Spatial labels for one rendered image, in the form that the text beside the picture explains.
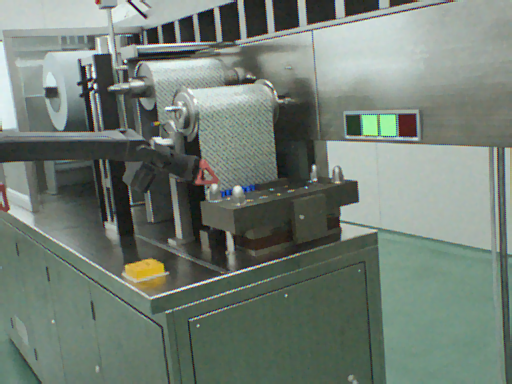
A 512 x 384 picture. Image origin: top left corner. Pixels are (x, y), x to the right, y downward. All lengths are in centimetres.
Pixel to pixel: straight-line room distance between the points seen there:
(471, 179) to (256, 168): 279
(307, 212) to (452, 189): 296
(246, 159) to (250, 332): 49
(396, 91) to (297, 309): 57
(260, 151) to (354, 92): 31
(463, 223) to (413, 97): 304
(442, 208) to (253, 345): 320
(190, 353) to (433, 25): 88
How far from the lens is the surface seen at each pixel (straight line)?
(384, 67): 145
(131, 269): 138
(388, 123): 144
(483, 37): 128
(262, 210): 142
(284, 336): 147
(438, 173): 443
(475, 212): 430
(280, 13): 181
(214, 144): 156
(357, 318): 161
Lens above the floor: 131
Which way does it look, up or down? 10 degrees down
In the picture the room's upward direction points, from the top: 5 degrees counter-clockwise
